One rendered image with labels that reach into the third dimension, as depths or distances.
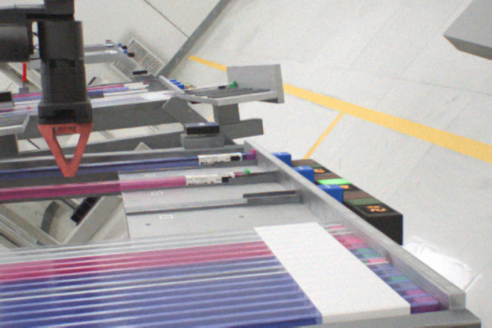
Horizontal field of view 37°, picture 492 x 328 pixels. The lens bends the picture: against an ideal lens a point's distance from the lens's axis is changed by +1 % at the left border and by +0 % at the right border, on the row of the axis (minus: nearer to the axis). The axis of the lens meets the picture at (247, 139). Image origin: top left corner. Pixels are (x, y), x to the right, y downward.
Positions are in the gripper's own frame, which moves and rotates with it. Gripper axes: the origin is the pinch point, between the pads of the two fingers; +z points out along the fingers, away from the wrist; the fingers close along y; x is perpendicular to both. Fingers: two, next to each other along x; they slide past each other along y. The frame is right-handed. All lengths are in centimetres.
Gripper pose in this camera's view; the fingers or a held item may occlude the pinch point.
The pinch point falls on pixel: (69, 169)
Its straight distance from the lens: 101.8
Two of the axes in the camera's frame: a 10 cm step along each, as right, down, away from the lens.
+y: 2.1, 1.4, -9.7
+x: 9.8, -0.6, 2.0
